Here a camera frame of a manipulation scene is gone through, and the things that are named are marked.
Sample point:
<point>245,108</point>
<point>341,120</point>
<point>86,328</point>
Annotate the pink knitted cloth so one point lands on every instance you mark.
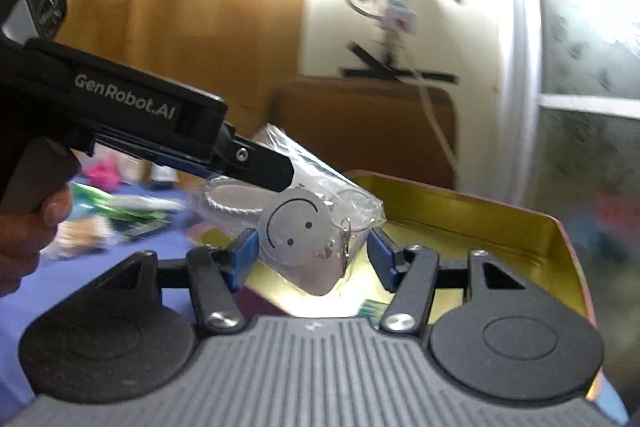
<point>102,172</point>

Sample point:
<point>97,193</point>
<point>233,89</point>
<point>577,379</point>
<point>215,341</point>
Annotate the cotton swab pack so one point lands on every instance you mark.
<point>82,234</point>

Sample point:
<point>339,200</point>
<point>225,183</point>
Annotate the person's left hand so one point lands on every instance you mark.
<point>25,247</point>

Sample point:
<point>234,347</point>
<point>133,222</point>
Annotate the white tube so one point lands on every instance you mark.
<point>150,203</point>

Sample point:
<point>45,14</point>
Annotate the frosted window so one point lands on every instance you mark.
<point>585,32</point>

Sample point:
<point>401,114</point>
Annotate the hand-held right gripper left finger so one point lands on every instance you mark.
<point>244,259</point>

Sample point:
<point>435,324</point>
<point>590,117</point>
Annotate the pink tin box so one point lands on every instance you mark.
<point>450,217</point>

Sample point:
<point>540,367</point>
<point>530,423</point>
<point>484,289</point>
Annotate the light green packet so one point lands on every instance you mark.
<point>100,202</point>

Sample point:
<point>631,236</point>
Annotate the wooden board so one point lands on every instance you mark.
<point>175,22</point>

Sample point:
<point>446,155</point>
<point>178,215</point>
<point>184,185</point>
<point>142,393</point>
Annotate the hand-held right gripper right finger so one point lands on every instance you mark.
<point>382,259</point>

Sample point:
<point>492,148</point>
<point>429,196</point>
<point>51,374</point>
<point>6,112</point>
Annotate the teal packet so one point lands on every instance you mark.
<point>375,307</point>

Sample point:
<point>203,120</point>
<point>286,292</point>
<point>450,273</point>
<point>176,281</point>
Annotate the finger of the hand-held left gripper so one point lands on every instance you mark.
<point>262,167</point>

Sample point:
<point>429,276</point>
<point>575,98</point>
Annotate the brown chair back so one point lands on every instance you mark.
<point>360,127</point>

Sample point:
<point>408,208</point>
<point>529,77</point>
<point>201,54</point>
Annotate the blue tablecloth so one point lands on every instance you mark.
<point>15,357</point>

